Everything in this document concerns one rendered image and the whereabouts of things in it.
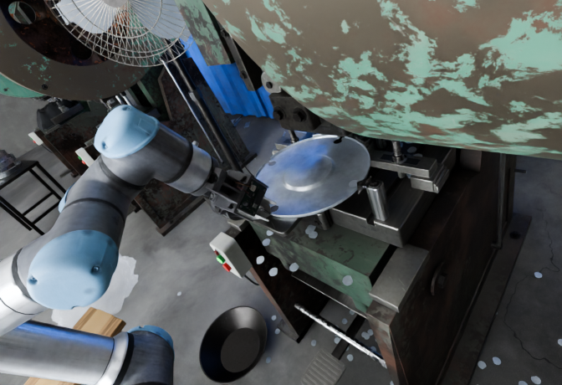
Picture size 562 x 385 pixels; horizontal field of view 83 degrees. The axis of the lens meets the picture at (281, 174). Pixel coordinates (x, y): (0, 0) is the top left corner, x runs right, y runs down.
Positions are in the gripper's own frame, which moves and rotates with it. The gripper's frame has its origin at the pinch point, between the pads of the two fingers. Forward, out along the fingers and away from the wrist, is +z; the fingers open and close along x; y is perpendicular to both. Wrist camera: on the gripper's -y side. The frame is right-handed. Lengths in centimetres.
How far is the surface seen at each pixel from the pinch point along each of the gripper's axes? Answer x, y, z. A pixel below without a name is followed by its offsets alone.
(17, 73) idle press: 16, -132, -36
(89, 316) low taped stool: -63, -88, 22
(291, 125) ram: 19.3, 0.4, -3.3
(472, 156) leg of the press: 35, 27, 35
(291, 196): 5.5, 2.2, 3.9
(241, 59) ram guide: 25.8, -6.4, -17.7
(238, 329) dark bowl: -45, -49, 66
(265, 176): 9.0, -9.7, 5.6
